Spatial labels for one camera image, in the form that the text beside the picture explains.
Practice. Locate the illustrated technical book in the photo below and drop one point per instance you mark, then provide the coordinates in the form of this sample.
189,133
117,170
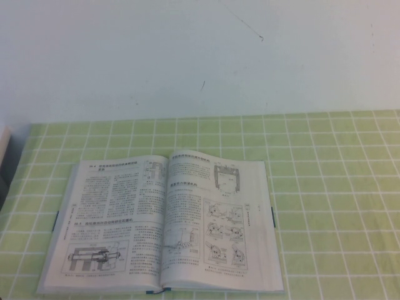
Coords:
131,218

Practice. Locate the white panel beside table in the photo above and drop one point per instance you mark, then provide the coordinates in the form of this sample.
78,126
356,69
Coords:
4,137

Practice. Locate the green white checked tablecloth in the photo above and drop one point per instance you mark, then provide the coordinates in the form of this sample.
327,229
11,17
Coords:
343,250

